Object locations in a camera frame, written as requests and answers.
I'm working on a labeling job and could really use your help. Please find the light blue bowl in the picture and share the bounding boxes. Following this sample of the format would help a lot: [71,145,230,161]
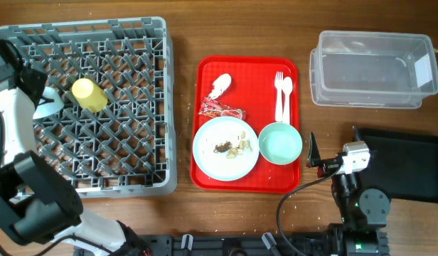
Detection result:
[33,87,64,119]

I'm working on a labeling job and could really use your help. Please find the food scraps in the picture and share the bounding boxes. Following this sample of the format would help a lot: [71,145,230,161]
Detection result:
[213,131,253,159]

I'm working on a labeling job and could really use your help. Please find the red snack wrapper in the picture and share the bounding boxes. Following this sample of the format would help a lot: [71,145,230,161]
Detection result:
[198,97,246,120]

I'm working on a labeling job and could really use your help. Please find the red plastic tray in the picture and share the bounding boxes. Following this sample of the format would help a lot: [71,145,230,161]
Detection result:
[190,55,301,193]

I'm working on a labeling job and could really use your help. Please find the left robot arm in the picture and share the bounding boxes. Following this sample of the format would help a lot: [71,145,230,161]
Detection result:
[0,40,171,255]

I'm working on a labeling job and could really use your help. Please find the white plastic fork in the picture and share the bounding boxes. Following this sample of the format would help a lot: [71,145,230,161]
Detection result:
[274,71,283,122]

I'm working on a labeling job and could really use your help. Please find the grey dishwasher rack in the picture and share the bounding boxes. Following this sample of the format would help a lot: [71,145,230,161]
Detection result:
[0,16,177,198]

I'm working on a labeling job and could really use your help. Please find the crumpled white napkin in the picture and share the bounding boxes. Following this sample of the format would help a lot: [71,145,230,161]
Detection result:
[208,73,232,100]

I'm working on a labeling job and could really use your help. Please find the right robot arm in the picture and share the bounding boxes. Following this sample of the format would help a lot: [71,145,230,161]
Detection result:
[311,126,390,256]

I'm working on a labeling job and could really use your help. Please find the yellow plastic cup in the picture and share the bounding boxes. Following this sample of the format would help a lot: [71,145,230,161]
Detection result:
[72,78,108,113]

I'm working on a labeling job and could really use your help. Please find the mint green bowl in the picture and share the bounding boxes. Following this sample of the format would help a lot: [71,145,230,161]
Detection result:
[258,122,303,165]

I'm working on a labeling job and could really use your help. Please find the black tray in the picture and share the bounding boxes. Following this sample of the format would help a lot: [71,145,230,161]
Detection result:
[360,127,438,203]

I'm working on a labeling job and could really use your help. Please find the light blue plate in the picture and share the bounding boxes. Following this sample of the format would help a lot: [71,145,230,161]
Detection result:
[192,117,260,181]

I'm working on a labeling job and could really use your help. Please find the clear plastic bin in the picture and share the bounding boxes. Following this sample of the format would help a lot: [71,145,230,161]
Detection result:
[309,31,438,109]

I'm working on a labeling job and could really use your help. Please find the black cable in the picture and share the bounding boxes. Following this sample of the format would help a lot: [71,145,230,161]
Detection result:
[275,165,344,256]

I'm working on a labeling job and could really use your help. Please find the white plastic spoon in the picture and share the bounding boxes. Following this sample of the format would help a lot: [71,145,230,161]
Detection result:
[282,77,293,124]

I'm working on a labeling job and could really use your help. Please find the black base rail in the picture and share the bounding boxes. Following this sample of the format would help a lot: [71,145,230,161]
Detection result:
[133,233,389,256]

